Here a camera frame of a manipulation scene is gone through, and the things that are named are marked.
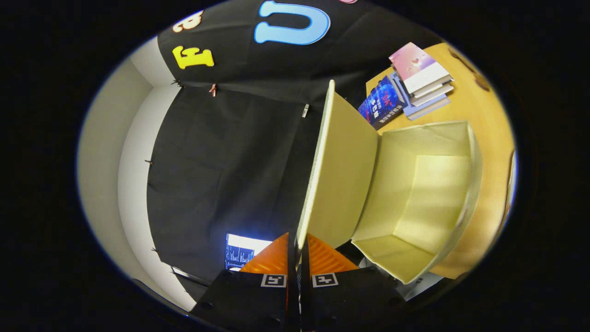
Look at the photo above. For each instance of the white book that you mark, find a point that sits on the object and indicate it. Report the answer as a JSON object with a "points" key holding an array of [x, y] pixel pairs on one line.
{"points": [[433, 92]]}

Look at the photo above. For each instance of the copper clip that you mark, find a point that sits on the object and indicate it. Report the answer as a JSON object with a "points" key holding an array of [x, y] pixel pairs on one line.
{"points": [[212, 90]]}

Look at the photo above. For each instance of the black backdrop cloth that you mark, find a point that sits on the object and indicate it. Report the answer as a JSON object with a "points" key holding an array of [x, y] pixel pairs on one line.
{"points": [[221, 161]]}

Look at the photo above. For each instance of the silver clip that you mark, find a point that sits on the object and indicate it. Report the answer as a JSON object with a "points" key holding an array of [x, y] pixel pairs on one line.
{"points": [[305, 110]]}

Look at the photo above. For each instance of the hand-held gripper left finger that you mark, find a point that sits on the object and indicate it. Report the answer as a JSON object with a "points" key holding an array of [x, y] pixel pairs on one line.
{"points": [[258, 299]]}

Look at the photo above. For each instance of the computer monitor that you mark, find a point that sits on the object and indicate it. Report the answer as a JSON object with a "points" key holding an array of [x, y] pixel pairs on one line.
{"points": [[239, 253]]}

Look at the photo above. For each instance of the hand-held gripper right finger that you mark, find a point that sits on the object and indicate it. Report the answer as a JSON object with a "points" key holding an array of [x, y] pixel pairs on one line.
{"points": [[341, 299]]}

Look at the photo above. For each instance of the green fabric storage box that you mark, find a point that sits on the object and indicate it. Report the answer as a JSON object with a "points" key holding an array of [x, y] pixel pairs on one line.
{"points": [[415, 198]]}

